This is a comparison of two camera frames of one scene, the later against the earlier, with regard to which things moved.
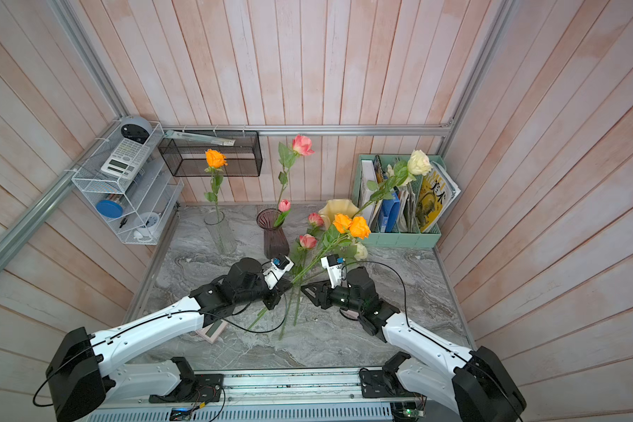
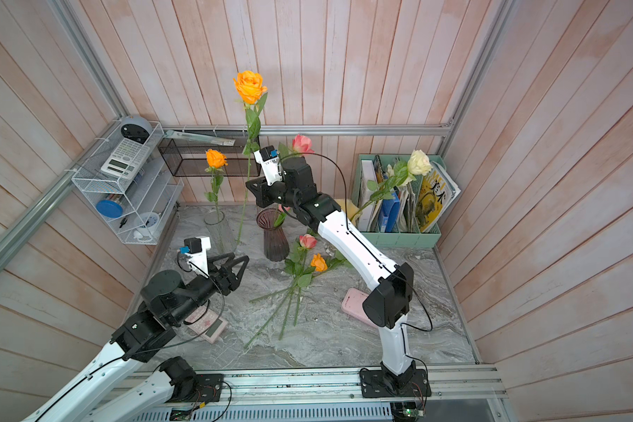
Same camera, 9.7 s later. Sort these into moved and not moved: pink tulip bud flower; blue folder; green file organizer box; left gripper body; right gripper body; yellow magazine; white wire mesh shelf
Moved: left gripper body; right gripper body
Not moved: pink tulip bud flower; blue folder; white wire mesh shelf; green file organizer box; yellow magazine
